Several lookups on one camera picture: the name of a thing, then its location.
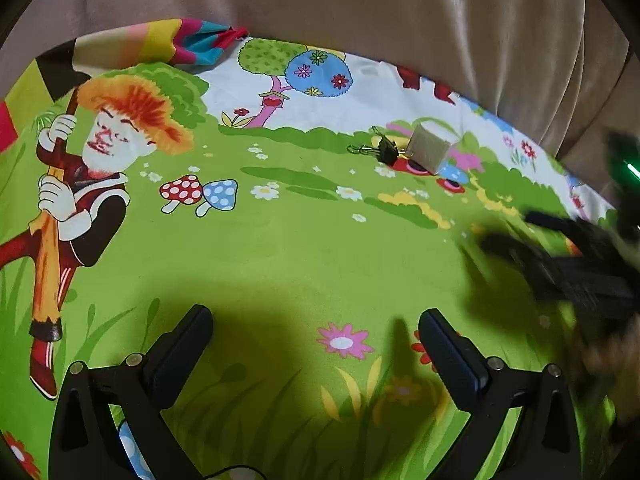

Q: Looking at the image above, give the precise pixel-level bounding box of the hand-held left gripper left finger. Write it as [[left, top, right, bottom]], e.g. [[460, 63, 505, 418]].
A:
[[48, 304, 216, 480]]

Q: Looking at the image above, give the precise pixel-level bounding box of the black binder clip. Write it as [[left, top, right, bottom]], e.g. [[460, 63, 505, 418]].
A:
[[347, 130, 401, 165]]

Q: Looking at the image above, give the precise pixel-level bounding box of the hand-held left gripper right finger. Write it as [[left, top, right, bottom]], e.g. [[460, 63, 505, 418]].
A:
[[417, 308, 583, 480]]

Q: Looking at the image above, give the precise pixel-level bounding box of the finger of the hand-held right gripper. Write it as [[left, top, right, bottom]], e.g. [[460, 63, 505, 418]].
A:
[[481, 232, 640, 322], [524, 210, 618, 261]]

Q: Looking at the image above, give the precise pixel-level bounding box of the small white box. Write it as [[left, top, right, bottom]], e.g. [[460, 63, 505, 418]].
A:
[[404, 122, 450, 171]]

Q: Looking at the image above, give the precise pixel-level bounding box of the beige fabric backdrop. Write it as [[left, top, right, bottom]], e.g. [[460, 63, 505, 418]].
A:
[[0, 0, 640, 201]]

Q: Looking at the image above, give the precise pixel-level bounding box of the cartoon printed cloth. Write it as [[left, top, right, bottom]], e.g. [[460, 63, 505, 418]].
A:
[[0, 19, 621, 480]]

